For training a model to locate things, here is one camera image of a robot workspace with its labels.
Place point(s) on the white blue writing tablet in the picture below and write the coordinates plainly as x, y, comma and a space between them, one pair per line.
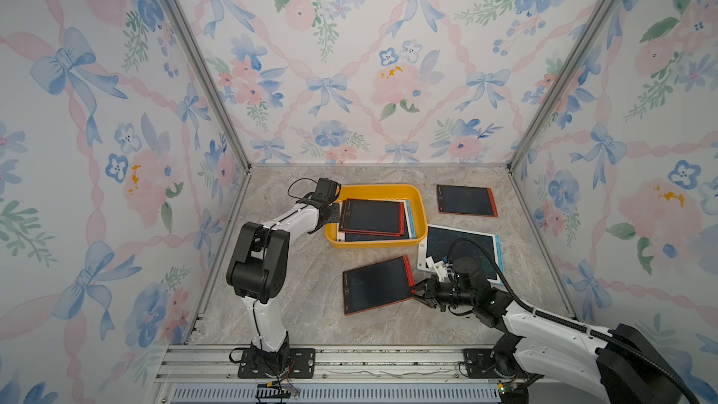
440, 239
409, 232

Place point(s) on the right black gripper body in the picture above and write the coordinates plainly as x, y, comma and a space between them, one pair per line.
452, 284

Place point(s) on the yellow plastic storage box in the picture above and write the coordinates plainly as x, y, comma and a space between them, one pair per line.
392, 192

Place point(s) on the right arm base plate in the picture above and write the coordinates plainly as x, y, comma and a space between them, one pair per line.
480, 363

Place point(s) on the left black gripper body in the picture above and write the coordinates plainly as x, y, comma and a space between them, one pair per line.
334, 209

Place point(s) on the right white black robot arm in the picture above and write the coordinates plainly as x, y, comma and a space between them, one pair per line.
617, 365

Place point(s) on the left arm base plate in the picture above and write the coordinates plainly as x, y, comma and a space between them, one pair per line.
294, 363

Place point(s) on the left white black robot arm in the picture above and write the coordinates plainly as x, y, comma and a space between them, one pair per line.
258, 266

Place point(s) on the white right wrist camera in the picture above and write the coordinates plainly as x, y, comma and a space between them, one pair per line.
441, 269

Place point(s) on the red writing tablet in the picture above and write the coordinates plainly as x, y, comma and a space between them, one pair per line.
466, 200
377, 285
372, 217

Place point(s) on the aluminium front rail frame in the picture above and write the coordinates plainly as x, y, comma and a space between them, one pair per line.
343, 374

